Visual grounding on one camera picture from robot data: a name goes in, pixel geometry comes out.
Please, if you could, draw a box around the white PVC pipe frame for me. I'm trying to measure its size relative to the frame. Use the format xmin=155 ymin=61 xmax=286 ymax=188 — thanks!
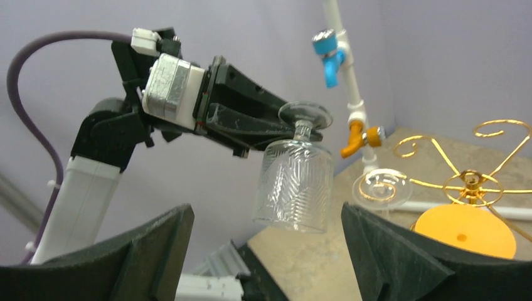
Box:
xmin=322 ymin=1 xmax=531 ymax=221

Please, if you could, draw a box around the orange faucet handle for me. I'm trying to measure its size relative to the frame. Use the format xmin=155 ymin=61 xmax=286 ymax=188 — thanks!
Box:
xmin=340 ymin=120 xmax=386 ymax=159

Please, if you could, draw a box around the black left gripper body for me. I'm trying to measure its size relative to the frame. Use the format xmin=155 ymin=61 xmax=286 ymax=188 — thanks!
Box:
xmin=193 ymin=55 xmax=267 ymax=142

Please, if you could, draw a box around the yellow wine glass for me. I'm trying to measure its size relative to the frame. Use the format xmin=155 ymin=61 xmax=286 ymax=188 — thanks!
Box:
xmin=413 ymin=204 xmax=517 ymax=259

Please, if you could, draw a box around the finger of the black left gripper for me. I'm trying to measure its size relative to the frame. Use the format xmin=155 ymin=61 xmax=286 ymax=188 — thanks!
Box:
xmin=224 ymin=64 xmax=288 ymax=124
xmin=206 ymin=103 xmax=314 ymax=158

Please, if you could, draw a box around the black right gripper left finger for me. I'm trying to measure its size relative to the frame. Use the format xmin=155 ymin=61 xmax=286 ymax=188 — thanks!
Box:
xmin=1 ymin=204 xmax=194 ymax=300

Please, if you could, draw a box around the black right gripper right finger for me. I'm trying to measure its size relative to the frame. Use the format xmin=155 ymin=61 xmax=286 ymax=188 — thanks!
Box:
xmin=341 ymin=203 xmax=531 ymax=300

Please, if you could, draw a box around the gold scroll glass tree stand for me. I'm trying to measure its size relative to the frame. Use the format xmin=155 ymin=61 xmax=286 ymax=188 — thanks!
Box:
xmin=358 ymin=119 xmax=532 ymax=244

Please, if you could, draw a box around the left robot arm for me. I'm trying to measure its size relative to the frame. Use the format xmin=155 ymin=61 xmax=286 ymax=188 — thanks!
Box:
xmin=31 ymin=38 xmax=330 ymax=264

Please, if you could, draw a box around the blue faucet handle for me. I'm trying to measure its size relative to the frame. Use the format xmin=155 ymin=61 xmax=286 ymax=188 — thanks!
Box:
xmin=312 ymin=29 xmax=346 ymax=88

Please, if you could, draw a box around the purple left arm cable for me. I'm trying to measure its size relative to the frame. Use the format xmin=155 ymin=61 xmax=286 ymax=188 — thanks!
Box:
xmin=6 ymin=30 xmax=134 ymax=265

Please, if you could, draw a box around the clear wine glass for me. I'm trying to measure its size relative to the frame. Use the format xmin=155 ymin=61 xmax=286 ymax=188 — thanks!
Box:
xmin=352 ymin=168 xmax=413 ymax=219
xmin=252 ymin=102 xmax=334 ymax=233

